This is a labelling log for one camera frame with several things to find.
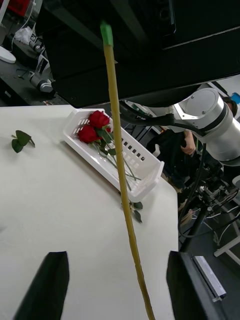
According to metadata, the red crate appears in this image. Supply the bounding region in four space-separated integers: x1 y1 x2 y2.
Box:
6 0 32 16

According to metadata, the aluminium profile rail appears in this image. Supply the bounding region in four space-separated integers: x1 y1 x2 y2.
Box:
192 254 228 303

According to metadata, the dark desk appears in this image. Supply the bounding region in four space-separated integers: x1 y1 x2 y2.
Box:
0 37 71 107

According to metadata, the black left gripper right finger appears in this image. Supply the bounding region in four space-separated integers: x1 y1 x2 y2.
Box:
165 250 219 320

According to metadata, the white plastic bag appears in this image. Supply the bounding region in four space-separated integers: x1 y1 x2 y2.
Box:
14 25 38 46

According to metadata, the person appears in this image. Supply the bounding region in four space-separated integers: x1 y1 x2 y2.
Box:
147 96 240 198

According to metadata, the shallow white box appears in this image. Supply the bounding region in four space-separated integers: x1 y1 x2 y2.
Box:
62 107 165 203

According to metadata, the pale blue artificial flower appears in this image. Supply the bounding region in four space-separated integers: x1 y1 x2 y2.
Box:
99 20 156 320

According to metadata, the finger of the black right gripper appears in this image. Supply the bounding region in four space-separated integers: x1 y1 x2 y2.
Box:
36 0 119 45

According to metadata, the loose green leaf twig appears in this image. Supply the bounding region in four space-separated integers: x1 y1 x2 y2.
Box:
128 199 144 224
11 129 36 154

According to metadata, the black tripod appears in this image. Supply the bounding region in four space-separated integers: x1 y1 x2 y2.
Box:
178 172 240 253

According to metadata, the white round base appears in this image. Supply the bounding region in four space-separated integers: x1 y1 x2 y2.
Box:
0 45 17 65

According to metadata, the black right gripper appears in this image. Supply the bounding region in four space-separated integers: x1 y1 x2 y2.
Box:
36 0 240 108

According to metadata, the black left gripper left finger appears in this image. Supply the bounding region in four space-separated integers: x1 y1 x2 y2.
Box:
13 250 70 320

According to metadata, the red artificial rose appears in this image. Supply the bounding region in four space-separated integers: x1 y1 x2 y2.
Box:
88 109 143 182
76 124 133 192

